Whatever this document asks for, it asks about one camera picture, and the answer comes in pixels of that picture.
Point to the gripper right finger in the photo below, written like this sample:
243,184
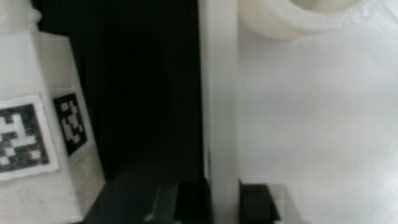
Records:
257,209

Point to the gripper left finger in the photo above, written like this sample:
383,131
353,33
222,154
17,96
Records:
151,199

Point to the white table leg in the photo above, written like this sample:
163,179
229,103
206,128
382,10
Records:
49,170

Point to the white square tabletop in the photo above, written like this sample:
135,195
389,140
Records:
298,61

